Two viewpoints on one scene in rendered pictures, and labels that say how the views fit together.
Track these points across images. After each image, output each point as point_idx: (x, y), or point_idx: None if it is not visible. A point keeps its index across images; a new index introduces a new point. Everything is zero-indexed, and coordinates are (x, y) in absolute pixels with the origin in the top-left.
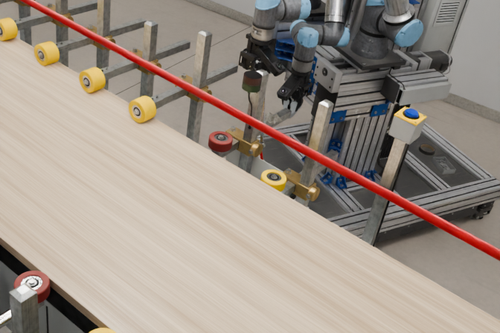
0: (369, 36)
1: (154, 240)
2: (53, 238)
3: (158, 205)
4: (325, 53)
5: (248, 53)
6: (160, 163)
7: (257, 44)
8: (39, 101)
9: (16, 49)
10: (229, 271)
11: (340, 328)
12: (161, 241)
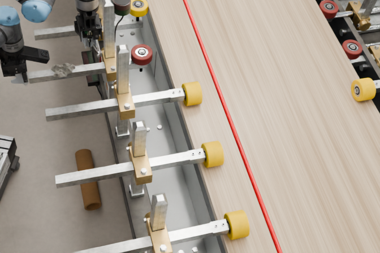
0: None
1: (252, 1)
2: (308, 26)
3: (234, 20)
4: None
5: (98, 22)
6: (209, 49)
7: (89, 12)
8: (268, 161)
9: None
10: None
11: None
12: None
